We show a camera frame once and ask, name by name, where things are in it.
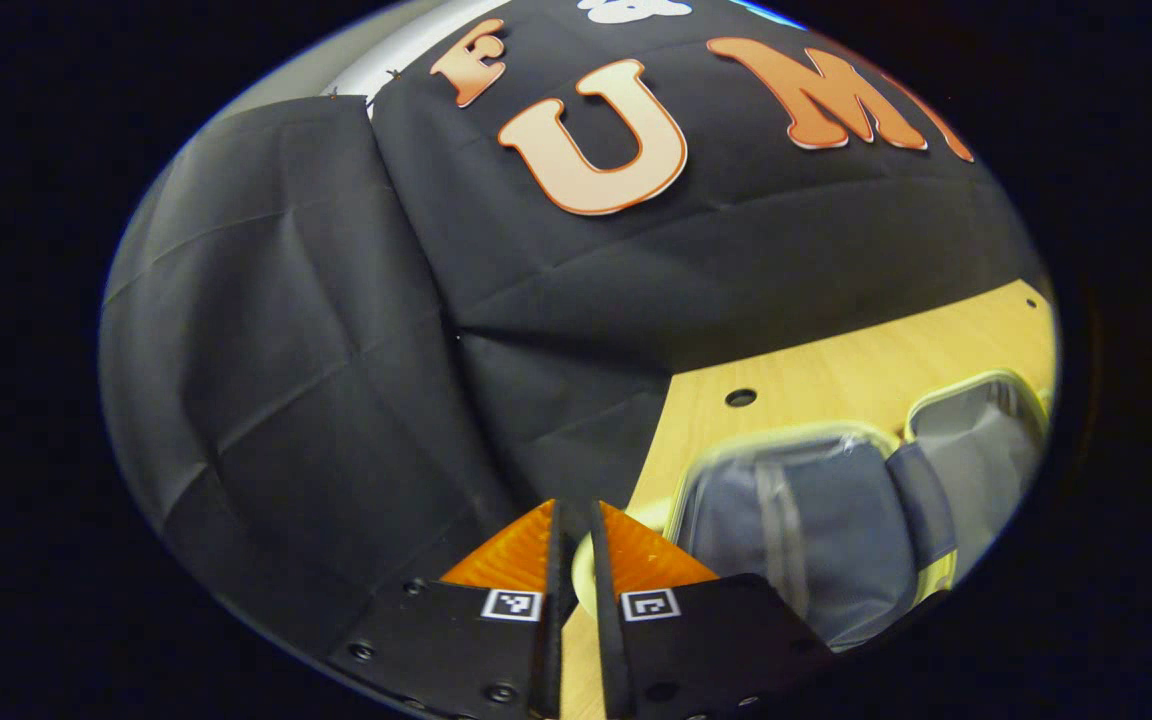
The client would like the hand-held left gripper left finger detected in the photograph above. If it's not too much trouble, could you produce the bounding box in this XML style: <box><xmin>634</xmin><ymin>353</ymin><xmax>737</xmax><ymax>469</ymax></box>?
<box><xmin>326</xmin><ymin>499</ymin><xmax>578</xmax><ymax>720</ymax></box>

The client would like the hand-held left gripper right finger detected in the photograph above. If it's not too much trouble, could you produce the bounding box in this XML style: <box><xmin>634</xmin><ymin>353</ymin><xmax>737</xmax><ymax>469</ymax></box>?
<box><xmin>590</xmin><ymin>499</ymin><xmax>839</xmax><ymax>720</ymax></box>

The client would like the pale yellow suitcase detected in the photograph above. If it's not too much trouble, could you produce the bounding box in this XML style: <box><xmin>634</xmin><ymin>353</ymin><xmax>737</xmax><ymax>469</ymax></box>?
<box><xmin>572</xmin><ymin>368</ymin><xmax>1055</xmax><ymax>653</ymax></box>

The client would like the black backdrop cloth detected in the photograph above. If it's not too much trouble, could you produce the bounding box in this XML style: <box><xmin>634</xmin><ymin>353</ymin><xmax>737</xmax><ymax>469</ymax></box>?
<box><xmin>98</xmin><ymin>0</ymin><xmax>1052</xmax><ymax>641</ymax></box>

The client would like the row of black cloth clips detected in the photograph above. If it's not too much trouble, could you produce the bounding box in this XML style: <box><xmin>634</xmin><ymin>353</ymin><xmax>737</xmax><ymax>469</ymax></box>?
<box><xmin>326</xmin><ymin>66</ymin><xmax>403</xmax><ymax>99</ymax></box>

